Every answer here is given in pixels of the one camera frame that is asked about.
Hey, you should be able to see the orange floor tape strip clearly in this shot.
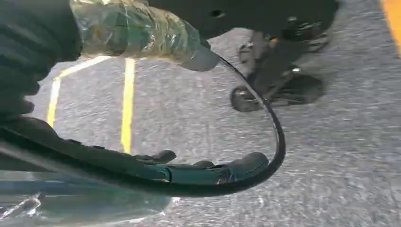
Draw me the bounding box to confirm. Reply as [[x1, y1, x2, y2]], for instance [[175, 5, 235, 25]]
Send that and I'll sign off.
[[379, 0, 401, 57]]

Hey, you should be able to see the glossy dark robot shell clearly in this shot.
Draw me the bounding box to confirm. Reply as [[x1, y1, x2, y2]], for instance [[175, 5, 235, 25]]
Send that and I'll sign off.
[[0, 169, 181, 227]]

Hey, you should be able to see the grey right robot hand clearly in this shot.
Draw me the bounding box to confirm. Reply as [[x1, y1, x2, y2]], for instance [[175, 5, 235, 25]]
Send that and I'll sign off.
[[0, 0, 270, 185]]

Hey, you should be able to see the yellow floor tape strip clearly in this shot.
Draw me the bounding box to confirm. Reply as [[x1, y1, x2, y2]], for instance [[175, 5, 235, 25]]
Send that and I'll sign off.
[[120, 57, 136, 154], [46, 55, 112, 129]]

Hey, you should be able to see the black robot leg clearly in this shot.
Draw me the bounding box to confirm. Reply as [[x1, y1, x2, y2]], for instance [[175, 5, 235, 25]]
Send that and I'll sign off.
[[147, 0, 342, 114]]

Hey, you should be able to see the black cable at right hand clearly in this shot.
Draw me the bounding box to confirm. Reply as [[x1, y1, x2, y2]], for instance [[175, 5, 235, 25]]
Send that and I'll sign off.
[[0, 56, 286, 199]]

